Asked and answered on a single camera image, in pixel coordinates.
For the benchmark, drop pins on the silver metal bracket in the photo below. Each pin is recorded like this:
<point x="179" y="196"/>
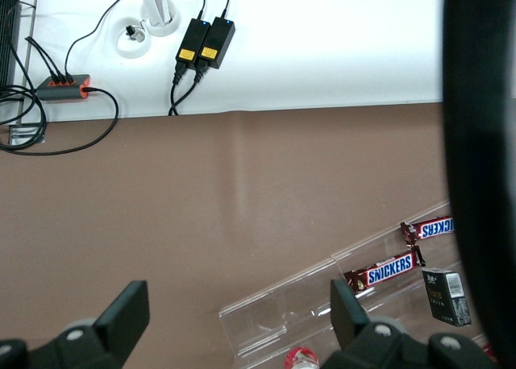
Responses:
<point x="24" y="135"/>

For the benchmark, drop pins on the small black box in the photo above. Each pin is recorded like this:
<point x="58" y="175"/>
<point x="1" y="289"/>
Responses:
<point x="443" y="300"/>

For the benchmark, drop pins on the grey orange USB hub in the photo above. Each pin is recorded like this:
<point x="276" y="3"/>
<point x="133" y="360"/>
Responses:
<point x="60" y="92"/>

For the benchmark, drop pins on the small black silver clip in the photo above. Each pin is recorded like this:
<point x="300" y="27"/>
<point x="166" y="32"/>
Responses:
<point x="137" y="34"/>

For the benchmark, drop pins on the red bottle white cap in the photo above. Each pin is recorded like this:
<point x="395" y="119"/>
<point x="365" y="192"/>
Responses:
<point x="302" y="359"/>

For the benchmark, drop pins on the Snickers chocolate bar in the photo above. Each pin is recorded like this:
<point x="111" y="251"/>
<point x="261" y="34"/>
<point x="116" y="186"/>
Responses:
<point x="431" y="229"/>
<point x="389" y="269"/>

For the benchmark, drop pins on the brown table mat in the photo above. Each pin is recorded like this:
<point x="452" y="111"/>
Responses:
<point x="161" y="224"/>

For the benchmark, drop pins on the aluminium profile strip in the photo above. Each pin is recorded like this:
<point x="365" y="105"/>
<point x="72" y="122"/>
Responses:
<point x="35" y="6"/>

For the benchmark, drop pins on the red brown carton box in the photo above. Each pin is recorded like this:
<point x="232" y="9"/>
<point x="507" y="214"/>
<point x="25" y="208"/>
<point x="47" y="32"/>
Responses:
<point x="488" y="349"/>

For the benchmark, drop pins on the white plastic part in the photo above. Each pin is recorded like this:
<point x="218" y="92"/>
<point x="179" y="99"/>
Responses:
<point x="159" y="6"/>

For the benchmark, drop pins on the black ribbed device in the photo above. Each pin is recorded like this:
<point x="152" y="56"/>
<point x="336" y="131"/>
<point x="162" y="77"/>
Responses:
<point x="8" y="42"/>

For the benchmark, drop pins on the black power adapter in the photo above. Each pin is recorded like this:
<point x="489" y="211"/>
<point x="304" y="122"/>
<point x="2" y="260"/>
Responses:
<point x="192" y="42"/>
<point x="217" y="42"/>

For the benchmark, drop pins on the clear acrylic stepped shelf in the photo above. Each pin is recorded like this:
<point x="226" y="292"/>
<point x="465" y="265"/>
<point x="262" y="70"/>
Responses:
<point x="282" y="316"/>

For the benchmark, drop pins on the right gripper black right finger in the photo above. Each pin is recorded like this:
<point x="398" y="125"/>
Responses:
<point x="347" y="316"/>

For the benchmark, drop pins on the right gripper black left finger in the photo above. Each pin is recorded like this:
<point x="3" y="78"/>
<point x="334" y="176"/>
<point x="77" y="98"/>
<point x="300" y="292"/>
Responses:
<point x="125" y="312"/>

